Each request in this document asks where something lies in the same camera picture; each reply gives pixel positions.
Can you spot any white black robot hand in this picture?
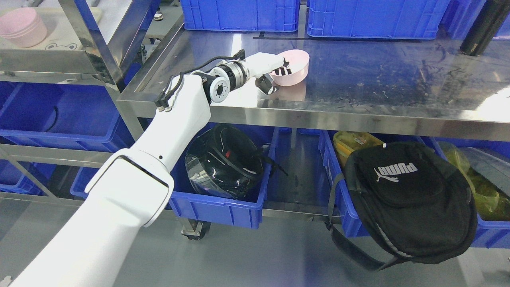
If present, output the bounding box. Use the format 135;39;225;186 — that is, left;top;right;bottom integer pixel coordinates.
241;52;292;95

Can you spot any pink ikea bowl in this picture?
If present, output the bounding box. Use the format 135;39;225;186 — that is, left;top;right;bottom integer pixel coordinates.
269;49;310;86

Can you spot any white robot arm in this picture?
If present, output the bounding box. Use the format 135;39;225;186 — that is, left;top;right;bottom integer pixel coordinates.
10;50;286;287

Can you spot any stainless steel shelf rack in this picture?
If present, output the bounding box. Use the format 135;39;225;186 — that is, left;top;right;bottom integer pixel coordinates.
1;0;160;199

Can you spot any blue crate in shelf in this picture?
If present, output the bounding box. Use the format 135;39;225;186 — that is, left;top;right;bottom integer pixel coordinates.
0;82;134;152

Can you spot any stack of pink bowls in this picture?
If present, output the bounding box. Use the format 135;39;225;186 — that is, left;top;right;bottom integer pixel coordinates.
0;7;48;48

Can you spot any blue crate top left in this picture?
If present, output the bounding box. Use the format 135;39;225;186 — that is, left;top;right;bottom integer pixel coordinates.
180;0;300;32

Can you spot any black motorcycle helmet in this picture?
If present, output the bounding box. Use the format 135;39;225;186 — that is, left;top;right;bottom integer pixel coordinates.
184;124;288;201

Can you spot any yellow lidded food container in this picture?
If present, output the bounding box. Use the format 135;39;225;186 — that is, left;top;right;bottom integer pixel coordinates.
333;131;384;168

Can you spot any blue crate holding helmet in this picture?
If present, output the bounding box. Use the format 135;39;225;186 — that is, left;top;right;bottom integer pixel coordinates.
169;123;278;229

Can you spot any blue crate top right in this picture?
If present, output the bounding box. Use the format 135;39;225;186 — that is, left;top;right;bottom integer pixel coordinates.
306;0;450;40

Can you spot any stainless steel table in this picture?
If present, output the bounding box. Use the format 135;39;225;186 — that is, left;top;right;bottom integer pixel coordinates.
118;6;510;142

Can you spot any cream tray with bear print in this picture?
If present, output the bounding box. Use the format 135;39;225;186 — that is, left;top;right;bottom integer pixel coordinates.
27;8;83;51

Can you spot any black puma backpack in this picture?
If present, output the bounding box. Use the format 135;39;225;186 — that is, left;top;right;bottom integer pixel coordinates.
326;142;478;271

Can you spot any black bottle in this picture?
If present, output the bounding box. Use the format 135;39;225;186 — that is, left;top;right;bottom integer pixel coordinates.
459;0;510;57

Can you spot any yellow green plastic bag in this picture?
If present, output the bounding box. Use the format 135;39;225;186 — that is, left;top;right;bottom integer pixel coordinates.
438;141;510;221

